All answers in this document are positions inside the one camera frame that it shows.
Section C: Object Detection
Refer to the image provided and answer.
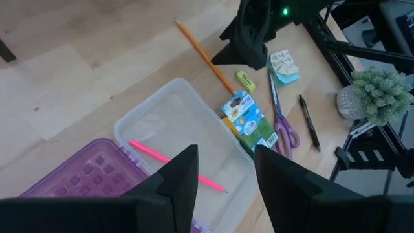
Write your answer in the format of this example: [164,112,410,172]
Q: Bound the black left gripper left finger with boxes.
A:
[0,144,200,233]

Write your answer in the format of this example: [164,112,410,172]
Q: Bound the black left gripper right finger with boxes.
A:
[254,144,414,233]

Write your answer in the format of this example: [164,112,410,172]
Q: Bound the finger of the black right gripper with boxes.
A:
[248,41,269,71]
[212,40,252,65]

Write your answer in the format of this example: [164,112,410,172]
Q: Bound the teal sticky note pad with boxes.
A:
[267,49,301,87]

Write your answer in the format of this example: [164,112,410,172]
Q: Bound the yellow eraser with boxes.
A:
[235,70,256,94]

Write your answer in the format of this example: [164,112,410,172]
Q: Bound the orange pencil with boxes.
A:
[174,18,236,96]

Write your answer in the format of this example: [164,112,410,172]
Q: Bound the purple handled scissors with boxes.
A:
[267,69,301,161]

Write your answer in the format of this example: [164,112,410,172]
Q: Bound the crayon box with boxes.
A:
[221,90,279,159]

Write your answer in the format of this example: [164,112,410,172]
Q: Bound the pink pencil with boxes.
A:
[129,139,228,194]

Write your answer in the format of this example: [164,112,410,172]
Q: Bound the black pen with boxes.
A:
[298,94,321,153]

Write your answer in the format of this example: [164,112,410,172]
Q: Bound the clear pencil case purple lid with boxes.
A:
[19,77,259,233]

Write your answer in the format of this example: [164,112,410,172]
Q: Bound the silver aluminium bar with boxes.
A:
[349,121,376,137]

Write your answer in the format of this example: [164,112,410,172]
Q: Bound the green potted plant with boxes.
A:
[336,67,414,127]

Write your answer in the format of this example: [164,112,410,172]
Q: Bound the black metal table frame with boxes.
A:
[302,0,414,198]

